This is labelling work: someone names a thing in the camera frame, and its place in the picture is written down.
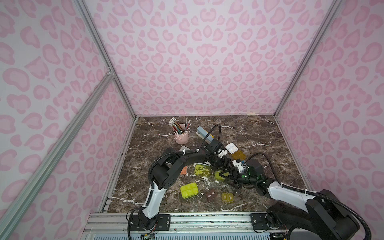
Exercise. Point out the blue grey stapler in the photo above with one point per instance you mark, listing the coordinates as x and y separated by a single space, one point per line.
202 133

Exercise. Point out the aluminium front rail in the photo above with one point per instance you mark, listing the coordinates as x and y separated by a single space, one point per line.
180 226

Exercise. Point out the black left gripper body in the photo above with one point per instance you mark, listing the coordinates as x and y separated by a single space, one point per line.
224 161

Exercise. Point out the small dark red pillbox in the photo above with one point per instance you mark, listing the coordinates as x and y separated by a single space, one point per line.
211 195

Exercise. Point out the white pillbox yellow lid far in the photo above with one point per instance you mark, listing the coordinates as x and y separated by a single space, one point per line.
236 153

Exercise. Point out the small yellow pillbox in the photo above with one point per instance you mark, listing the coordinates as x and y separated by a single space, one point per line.
227 197

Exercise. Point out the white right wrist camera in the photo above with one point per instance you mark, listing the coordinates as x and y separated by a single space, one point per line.
240 166

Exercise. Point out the white pillbox green lid front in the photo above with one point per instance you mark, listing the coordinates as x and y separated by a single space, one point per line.
189 190

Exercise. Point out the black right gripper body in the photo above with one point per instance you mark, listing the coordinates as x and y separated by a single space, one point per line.
233 175

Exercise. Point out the coloured pencils bundle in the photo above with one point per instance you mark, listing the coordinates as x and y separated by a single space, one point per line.
180 127

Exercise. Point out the pink pencil cup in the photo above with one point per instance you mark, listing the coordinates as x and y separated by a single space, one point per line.
182 138

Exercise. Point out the white pillbox green lid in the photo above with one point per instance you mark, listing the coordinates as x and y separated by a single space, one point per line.
189 190
202 170
183 148
220 177

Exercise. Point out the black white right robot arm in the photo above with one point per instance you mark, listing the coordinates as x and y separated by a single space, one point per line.
318 212

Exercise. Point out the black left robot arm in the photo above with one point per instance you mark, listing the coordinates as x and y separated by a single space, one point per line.
164 171

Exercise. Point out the orange square pillbox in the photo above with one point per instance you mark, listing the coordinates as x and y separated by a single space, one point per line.
184 171

